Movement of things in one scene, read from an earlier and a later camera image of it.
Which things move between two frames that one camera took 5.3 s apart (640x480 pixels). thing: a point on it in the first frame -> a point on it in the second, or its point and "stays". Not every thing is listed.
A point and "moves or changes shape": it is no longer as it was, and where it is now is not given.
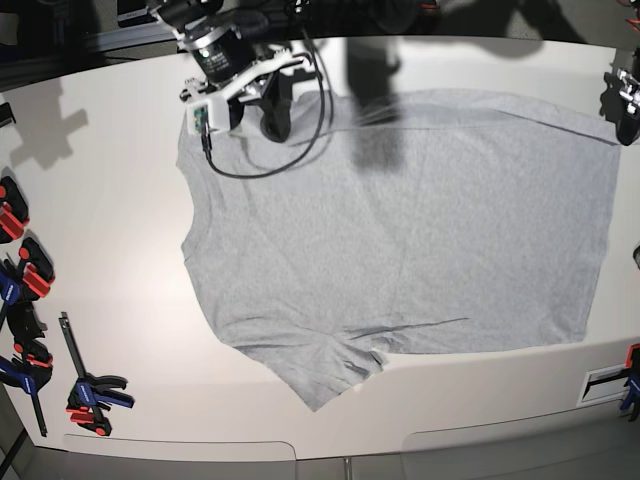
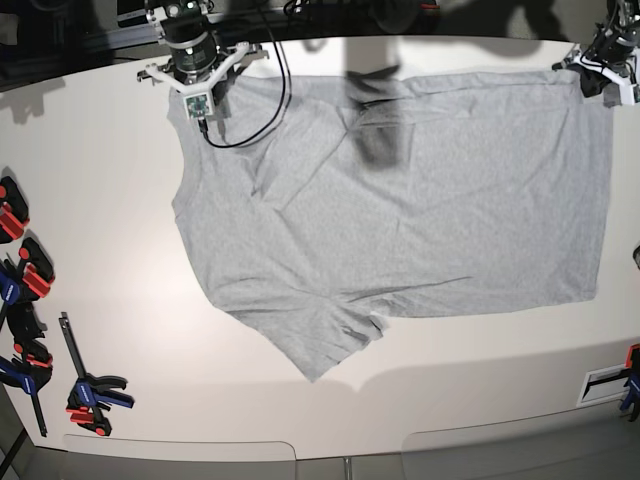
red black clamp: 14,211 stays
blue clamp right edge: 631,399 stays
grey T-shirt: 393,222 moves or changes shape
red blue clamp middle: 23,282 stays
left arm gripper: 622,97 -> 611,55
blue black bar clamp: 91,398 stays
